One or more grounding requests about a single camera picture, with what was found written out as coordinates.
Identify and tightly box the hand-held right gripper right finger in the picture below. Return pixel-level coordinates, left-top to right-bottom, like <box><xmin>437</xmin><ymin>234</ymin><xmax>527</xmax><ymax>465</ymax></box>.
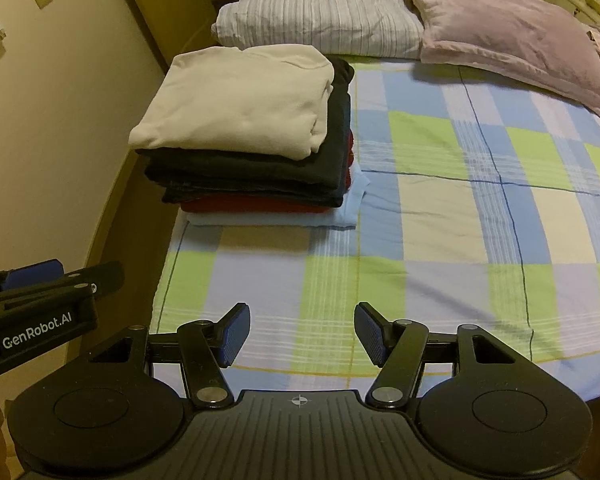
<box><xmin>355</xmin><ymin>302</ymin><xmax>518</xmax><ymax>409</ymax></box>

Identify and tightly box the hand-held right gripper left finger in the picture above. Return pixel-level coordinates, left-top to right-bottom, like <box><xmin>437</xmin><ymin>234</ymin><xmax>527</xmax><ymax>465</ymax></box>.
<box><xmin>87</xmin><ymin>302</ymin><xmax>252</xmax><ymax>409</ymax></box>

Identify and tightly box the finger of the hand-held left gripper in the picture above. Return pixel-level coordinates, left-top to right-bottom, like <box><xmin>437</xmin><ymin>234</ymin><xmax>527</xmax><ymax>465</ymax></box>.
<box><xmin>62</xmin><ymin>261</ymin><xmax>126</xmax><ymax>306</ymax></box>
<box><xmin>2</xmin><ymin>259</ymin><xmax>66</xmax><ymax>291</ymax></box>

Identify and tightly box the cream hooded sweatshirt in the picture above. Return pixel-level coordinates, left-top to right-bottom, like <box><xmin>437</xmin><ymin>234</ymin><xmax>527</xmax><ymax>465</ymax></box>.
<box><xmin>128</xmin><ymin>45</ymin><xmax>335</xmax><ymax>161</ymax></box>

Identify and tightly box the folded light blue garment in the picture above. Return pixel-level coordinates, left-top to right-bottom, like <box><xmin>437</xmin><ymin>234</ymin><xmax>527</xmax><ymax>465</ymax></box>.
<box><xmin>180</xmin><ymin>162</ymin><xmax>370</xmax><ymax>229</ymax></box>

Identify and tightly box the folded red garment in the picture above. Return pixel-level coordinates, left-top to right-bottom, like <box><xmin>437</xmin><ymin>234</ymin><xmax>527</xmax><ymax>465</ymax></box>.
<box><xmin>179</xmin><ymin>130</ymin><xmax>356</xmax><ymax>217</ymax></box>

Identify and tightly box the plaid bed sheet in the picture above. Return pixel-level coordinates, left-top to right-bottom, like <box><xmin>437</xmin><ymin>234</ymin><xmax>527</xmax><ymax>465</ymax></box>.
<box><xmin>150</xmin><ymin>52</ymin><xmax>600</xmax><ymax>403</ymax></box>

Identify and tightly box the folded dark blue garment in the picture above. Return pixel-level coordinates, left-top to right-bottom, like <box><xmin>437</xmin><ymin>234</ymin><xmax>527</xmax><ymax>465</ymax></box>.
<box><xmin>161</xmin><ymin>185</ymin><xmax>346</xmax><ymax>209</ymax></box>

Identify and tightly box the folded black garment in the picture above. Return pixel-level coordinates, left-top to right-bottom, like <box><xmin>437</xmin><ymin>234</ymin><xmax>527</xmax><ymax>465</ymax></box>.
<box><xmin>135</xmin><ymin>56</ymin><xmax>356</xmax><ymax>196</ymax></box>

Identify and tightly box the white striped pillow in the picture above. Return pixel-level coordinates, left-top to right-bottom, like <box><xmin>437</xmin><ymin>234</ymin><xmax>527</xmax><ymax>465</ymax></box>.
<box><xmin>211</xmin><ymin>0</ymin><xmax>426</xmax><ymax>60</ymax></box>

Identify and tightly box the plain purple pillow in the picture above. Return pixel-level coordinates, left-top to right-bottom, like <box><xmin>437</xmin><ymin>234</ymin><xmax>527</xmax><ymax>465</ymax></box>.
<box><xmin>394</xmin><ymin>0</ymin><xmax>600</xmax><ymax>128</ymax></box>

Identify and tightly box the wooden door frame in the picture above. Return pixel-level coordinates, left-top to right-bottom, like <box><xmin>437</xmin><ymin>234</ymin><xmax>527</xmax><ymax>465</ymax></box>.
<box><xmin>115</xmin><ymin>0</ymin><xmax>221</xmax><ymax>78</ymax></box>

